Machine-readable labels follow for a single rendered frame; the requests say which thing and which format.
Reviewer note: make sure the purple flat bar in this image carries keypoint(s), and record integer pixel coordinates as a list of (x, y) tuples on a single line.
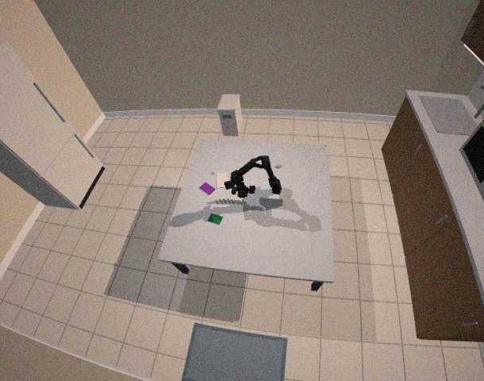
[(207, 188)]

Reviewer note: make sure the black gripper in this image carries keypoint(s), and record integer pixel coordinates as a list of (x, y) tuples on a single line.
[(251, 189)]

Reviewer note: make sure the beige flat slab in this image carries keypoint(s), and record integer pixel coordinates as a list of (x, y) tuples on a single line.
[(221, 178)]

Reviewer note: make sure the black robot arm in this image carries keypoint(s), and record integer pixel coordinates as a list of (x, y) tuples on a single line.
[(236, 176)]

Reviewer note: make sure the green flat rectangular block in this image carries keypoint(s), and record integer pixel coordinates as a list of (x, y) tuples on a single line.
[(215, 219)]

